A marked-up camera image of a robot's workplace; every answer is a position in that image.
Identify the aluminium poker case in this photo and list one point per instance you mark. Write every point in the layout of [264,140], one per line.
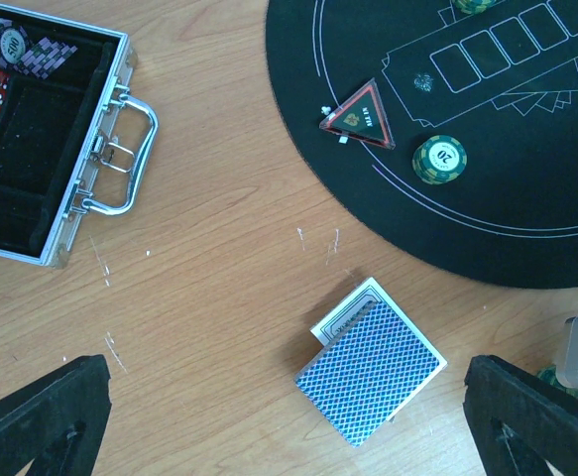
[73,144]

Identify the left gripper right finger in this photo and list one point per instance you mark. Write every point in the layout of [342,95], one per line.
[521,425]

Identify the triangular all-in marker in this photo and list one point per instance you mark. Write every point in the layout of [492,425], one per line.
[362,117]

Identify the green chip top mat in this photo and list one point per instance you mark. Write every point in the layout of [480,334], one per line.
[471,7]

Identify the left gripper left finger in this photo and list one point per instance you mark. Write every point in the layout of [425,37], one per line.
[55,425]

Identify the chips in case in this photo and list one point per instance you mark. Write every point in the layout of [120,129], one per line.
[19,53]

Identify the round black poker mat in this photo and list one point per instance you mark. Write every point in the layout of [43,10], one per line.
[504,83]

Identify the blue playing card deck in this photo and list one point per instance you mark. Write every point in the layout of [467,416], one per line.
[369,371]

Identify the white playing card box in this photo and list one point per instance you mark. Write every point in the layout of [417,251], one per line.
[347,310]

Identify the green poker chip stack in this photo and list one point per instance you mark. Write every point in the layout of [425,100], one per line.
[548,375]

